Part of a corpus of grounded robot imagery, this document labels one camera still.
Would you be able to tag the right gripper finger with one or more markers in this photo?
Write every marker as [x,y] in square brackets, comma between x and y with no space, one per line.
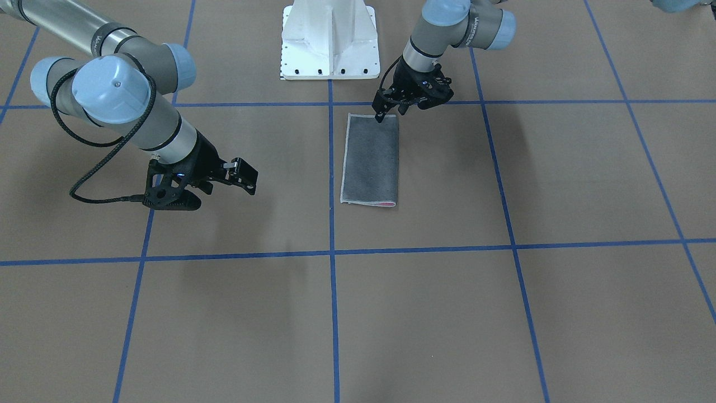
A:
[245,180]
[238,164]

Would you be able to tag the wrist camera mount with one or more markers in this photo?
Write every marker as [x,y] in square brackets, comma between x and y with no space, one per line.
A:
[433,88]
[166,187]

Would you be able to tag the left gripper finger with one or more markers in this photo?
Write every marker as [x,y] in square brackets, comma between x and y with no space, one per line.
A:
[382,104]
[404,104]

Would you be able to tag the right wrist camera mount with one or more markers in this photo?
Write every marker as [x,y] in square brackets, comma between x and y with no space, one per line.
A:
[166,187]

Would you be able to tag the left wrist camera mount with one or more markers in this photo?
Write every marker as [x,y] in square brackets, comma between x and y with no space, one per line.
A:
[433,88]

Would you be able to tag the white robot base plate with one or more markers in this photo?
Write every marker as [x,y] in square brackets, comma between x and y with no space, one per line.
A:
[324,40]

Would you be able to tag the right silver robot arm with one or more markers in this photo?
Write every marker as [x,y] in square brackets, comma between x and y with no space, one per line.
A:
[119,97]

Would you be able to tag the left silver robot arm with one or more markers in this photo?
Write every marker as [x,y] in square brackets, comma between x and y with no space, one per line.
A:
[455,24]

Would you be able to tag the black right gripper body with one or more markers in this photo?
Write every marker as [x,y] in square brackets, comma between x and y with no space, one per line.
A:
[206,158]

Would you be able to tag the pink and grey towel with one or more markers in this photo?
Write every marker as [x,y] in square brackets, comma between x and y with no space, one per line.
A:
[371,161]

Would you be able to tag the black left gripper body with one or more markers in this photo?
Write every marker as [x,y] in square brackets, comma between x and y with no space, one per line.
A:
[406,75]

